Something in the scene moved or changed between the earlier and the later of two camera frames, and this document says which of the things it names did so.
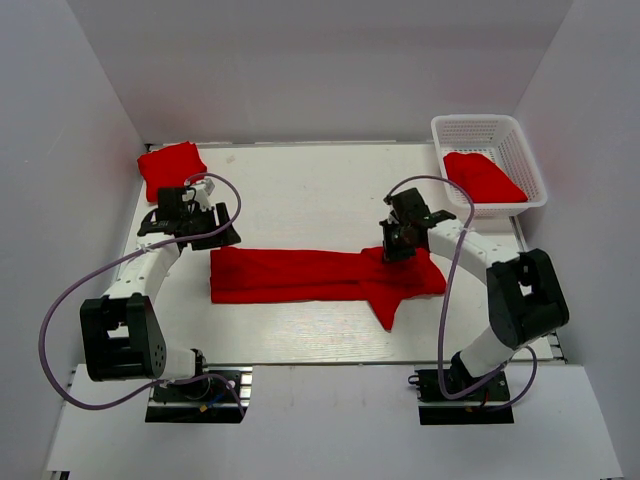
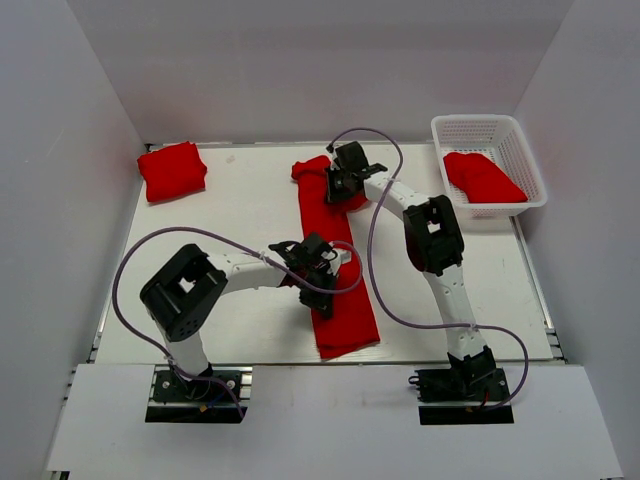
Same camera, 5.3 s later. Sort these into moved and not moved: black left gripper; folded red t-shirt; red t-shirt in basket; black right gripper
Moved: black right gripper; black left gripper
Not moved: red t-shirt in basket; folded red t-shirt
